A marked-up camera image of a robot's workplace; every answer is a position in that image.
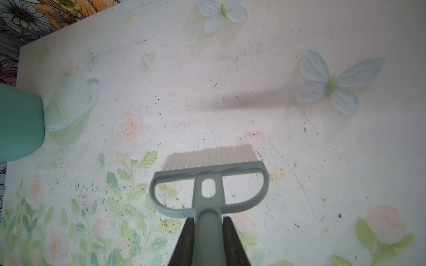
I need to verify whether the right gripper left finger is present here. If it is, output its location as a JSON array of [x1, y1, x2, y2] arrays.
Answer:
[[168, 217, 195, 266]]

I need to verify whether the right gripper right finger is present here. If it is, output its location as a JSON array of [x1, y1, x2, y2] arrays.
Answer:
[[223, 216, 251, 266]]

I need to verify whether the grey-green hand brush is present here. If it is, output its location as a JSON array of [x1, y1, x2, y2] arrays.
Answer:
[[149, 144, 269, 266]]

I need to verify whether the green bin with bag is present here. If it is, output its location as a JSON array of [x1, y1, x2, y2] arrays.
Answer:
[[1, 83, 44, 162]]

